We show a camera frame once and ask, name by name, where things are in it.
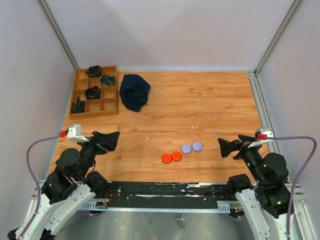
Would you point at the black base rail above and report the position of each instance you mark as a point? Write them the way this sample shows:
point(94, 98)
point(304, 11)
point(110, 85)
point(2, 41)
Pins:
point(143, 196)

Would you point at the black rolled belt top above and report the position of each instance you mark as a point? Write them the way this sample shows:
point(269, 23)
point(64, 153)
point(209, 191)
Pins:
point(94, 71)

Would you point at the green patterned rolled belt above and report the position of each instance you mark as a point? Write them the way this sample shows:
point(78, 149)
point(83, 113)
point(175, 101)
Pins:
point(108, 80)

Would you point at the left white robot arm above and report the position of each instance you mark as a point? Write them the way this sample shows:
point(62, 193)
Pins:
point(68, 187)

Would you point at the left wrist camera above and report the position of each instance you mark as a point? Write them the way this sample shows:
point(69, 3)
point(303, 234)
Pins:
point(74, 133)

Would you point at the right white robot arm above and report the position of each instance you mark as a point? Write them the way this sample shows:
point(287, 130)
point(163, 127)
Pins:
point(268, 205)

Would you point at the dark blue cloth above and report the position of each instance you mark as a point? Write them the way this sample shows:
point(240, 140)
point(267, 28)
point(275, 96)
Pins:
point(134, 92)

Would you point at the black rolled belt middle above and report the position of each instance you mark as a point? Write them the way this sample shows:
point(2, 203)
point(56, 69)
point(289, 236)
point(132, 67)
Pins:
point(93, 93)

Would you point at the dark folded belt bottom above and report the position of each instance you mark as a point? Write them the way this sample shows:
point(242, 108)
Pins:
point(78, 106)

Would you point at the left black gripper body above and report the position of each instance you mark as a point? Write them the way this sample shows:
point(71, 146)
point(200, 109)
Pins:
point(89, 150)

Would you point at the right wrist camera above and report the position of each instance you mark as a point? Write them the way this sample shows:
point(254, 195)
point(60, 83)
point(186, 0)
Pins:
point(261, 137)

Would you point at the orange earbud charging case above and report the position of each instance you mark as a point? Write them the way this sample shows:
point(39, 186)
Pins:
point(166, 158)

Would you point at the black rolled belt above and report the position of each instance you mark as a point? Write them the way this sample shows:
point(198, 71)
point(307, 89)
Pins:
point(93, 93)
point(94, 71)

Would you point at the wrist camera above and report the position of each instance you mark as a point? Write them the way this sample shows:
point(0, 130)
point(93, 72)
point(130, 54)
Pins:
point(74, 133)
point(261, 137)

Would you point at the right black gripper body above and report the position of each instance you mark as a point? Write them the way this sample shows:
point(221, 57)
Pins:
point(251, 156)

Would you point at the purple charging case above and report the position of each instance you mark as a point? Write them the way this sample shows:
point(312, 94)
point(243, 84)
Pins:
point(186, 149)
point(197, 146)

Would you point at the wooden compartment tray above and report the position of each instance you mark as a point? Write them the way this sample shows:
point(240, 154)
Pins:
point(107, 105)

